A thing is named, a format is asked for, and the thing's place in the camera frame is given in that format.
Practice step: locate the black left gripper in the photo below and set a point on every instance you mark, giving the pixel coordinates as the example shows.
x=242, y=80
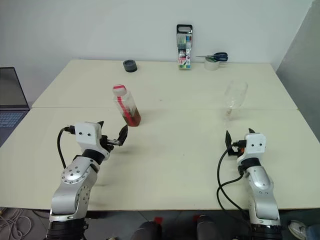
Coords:
x=110, y=143

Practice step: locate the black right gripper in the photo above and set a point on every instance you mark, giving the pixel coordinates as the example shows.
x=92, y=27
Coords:
x=236, y=149

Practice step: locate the clear bottle with red stripe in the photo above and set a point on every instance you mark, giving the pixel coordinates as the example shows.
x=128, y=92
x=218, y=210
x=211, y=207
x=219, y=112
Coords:
x=126, y=105

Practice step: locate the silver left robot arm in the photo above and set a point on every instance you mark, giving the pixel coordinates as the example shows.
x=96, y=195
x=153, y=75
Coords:
x=72, y=185

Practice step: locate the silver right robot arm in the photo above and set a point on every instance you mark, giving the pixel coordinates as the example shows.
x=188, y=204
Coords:
x=262, y=190

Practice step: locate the clear wine glass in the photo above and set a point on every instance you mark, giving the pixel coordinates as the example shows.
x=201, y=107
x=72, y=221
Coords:
x=236, y=93

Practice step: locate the dark grey round tape roll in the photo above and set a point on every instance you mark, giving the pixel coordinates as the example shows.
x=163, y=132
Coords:
x=130, y=66

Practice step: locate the white tape roll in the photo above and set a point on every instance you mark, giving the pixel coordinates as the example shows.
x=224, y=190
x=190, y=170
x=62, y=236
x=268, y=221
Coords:
x=211, y=65

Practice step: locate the grey partition panel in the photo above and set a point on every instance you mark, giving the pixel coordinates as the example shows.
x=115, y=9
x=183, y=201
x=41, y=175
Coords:
x=302, y=62

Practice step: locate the dark rounded shape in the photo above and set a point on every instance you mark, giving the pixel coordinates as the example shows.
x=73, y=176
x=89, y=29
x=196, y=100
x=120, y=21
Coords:
x=207, y=228
x=147, y=231

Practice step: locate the marker pen pack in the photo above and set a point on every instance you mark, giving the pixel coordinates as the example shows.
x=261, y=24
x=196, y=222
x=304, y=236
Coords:
x=184, y=50

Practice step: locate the grey laptop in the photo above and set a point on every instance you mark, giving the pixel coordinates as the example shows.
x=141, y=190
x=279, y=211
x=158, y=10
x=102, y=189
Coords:
x=10, y=100

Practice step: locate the white sneaker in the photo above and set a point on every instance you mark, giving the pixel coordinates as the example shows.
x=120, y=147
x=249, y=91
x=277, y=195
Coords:
x=297, y=228

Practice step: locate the blue jeans leg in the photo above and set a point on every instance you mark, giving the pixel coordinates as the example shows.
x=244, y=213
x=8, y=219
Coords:
x=313, y=232

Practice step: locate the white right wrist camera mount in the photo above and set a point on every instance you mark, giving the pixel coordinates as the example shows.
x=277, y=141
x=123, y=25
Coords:
x=256, y=146

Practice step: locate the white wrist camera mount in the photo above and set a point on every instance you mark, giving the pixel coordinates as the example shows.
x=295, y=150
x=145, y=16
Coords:
x=86, y=136
x=256, y=146

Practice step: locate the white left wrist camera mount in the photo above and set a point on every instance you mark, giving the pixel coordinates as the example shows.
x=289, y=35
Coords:
x=86, y=136

